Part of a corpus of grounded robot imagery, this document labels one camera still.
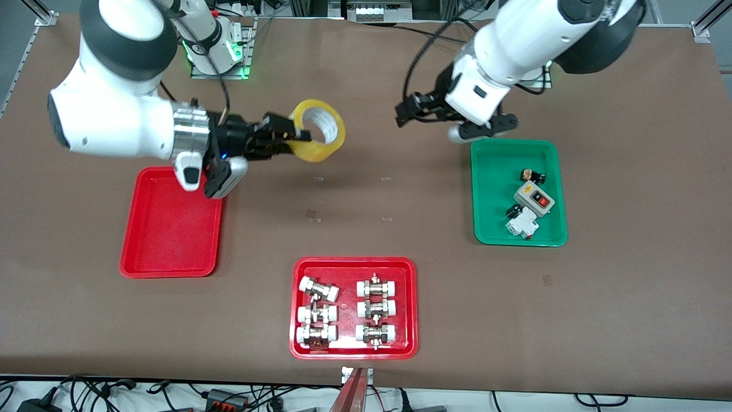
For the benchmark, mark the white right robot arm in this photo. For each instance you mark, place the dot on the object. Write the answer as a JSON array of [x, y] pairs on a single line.
[[114, 120]]

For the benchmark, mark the yellow tape roll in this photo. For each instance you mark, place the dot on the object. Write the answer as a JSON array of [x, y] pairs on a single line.
[[320, 154]]

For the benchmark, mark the red plastic tray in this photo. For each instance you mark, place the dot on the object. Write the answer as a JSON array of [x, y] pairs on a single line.
[[347, 286], [171, 240]]

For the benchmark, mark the grey terminal box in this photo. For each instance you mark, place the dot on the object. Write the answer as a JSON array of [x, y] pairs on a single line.
[[377, 11]]

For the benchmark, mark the small brass black connector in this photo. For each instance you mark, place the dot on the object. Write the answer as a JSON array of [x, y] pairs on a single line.
[[533, 175]]

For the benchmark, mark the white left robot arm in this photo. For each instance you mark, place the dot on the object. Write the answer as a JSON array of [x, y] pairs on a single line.
[[514, 46]]

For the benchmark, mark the small silver bracket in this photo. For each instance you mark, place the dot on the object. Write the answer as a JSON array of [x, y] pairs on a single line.
[[346, 375]]

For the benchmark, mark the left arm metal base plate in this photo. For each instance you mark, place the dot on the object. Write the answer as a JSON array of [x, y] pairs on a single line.
[[547, 77]]

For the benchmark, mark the red aluminium rail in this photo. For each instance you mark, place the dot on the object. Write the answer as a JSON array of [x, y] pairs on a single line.
[[350, 395]]

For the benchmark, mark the black orange power brick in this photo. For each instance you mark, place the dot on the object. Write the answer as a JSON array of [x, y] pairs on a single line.
[[227, 399]]

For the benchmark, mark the silver corner bracket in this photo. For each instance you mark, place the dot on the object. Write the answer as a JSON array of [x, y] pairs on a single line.
[[46, 20], [701, 32]]

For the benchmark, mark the grey on-off switch box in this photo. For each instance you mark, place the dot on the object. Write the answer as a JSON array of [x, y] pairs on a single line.
[[534, 198]]

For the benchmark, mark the black plug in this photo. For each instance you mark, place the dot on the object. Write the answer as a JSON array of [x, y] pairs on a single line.
[[423, 408]]

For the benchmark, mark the white circuit breaker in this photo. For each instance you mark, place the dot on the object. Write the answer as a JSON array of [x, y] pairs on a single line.
[[523, 224]]

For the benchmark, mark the black round buzzer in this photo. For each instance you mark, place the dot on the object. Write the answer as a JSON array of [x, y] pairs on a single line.
[[512, 212]]

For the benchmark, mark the black power adapter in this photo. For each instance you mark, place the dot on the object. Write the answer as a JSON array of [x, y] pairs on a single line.
[[37, 405]]

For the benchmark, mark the aluminium frame post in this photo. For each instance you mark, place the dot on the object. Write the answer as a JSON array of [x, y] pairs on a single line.
[[434, 8], [309, 7]]

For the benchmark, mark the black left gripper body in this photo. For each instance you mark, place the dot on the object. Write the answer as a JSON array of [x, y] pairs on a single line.
[[433, 105]]

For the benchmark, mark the green plastic tray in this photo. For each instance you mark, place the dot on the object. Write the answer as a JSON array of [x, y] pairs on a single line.
[[492, 217]]

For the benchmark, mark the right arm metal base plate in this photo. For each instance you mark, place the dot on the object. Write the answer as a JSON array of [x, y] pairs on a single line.
[[246, 57]]

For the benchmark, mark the clear tape piece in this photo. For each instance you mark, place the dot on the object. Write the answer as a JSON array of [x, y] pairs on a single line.
[[311, 214]]

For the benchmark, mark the white capped metal pipe fitting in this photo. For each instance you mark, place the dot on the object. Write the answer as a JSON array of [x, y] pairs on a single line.
[[317, 313], [318, 289], [316, 335], [376, 309], [376, 333], [376, 287]]

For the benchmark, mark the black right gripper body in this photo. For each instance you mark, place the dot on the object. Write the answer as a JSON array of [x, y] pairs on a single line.
[[233, 139]]

